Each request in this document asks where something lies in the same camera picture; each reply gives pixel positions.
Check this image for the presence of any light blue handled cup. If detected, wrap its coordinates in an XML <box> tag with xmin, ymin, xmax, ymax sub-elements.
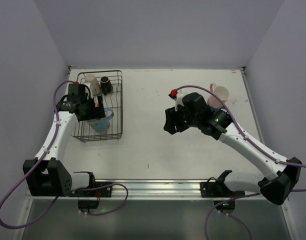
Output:
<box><xmin>86</xmin><ymin>108</ymin><xmax>114</xmax><ymax>133</ymax></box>

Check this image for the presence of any dark blue mug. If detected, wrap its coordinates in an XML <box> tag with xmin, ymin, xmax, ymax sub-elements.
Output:
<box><xmin>208</xmin><ymin>104</ymin><xmax>226</xmax><ymax>112</ymax></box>

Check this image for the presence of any pink mug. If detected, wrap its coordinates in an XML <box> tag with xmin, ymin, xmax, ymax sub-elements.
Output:
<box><xmin>207</xmin><ymin>82</ymin><xmax>230</xmax><ymax>109</ymax></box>

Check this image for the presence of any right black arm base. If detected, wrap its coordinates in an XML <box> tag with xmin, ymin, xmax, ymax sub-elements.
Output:
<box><xmin>199</xmin><ymin>177</ymin><xmax>246</xmax><ymax>214</ymax></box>

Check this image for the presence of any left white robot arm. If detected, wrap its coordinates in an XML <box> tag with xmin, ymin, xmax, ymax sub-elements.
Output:
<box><xmin>22</xmin><ymin>81</ymin><xmax>106</xmax><ymax>197</ymax></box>

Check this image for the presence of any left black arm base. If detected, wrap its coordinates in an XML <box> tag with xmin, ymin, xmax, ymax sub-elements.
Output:
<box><xmin>75</xmin><ymin>181</ymin><xmax>112</xmax><ymax>213</ymax></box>

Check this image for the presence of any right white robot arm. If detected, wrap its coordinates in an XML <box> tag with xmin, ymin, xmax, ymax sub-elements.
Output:
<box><xmin>163</xmin><ymin>89</ymin><xmax>302</xmax><ymax>205</ymax></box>

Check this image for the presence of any beige cup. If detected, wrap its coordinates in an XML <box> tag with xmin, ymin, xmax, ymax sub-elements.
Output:
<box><xmin>85</xmin><ymin>74</ymin><xmax>102</xmax><ymax>96</ymax></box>

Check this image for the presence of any black cup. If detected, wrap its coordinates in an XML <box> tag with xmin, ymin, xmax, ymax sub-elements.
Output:
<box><xmin>100</xmin><ymin>76</ymin><xmax>113</xmax><ymax>96</ymax></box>

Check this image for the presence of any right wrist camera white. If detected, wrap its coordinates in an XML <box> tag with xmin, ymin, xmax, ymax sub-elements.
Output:
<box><xmin>168</xmin><ymin>89</ymin><xmax>189</xmax><ymax>112</ymax></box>

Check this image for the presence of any black wire dish rack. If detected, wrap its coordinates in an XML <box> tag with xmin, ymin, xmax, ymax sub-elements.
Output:
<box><xmin>72</xmin><ymin>70</ymin><xmax>123</xmax><ymax>143</ymax></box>

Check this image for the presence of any aluminium mounting rail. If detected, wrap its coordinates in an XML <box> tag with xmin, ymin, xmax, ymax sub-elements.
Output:
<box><xmin>25</xmin><ymin>178</ymin><xmax>290</xmax><ymax>201</ymax></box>

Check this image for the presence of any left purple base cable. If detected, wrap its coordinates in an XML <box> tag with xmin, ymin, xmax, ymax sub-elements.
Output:
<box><xmin>79</xmin><ymin>183</ymin><xmax>129</xmax><ymax>216</ymax></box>

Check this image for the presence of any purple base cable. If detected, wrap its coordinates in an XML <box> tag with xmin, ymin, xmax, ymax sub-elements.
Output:
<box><xmin>79</xmin><ymin>183</ymin><xmax>129</xmax><ymax>216</ymax></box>
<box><xmin>204</xmin><ymin>193</ymin><xmax>265</xmax><ymax>240</ymax></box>

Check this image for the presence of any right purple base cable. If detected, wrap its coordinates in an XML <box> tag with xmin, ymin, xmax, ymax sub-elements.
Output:
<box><xmin>204</xmin><ymin>193</ymin><xmax>265</xmax><ymax>240</ymax></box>

